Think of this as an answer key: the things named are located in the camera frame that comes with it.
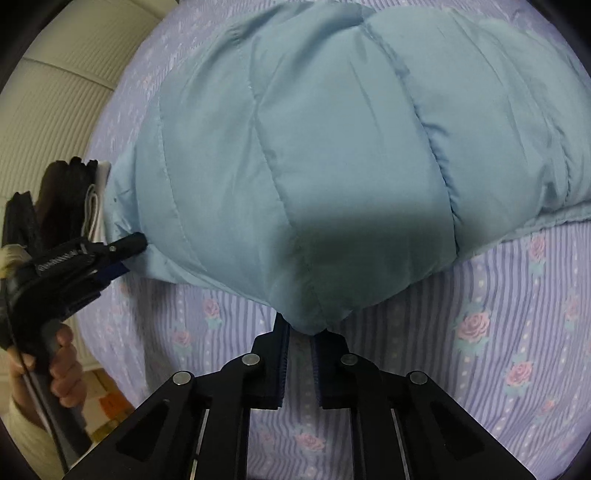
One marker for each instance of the person's left hand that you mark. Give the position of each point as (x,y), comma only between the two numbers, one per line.
(67,369)

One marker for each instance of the white folded cloth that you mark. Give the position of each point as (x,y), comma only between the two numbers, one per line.
(97,207)

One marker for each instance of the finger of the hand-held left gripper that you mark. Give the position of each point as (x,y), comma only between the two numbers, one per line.
(122,243)
(111,272)

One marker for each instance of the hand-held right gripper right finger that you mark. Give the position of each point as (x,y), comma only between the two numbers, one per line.
(317,369)

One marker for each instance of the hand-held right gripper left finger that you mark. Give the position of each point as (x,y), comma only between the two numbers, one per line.
(282,369)

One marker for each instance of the person's left forearm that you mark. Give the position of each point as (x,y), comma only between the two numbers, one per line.
(27,438)

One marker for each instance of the light blue quilted jacket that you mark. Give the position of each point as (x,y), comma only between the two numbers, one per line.
(332,161)

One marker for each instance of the purple floral striped bed sheet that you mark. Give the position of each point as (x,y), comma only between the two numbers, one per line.
(485,350)

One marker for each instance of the black folded garment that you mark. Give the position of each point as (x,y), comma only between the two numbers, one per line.
(21,217)

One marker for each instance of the dark brown folded garment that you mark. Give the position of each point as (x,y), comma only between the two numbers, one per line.
(60,203)

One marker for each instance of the cardboard box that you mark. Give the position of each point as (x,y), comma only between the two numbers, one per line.
(108,401)

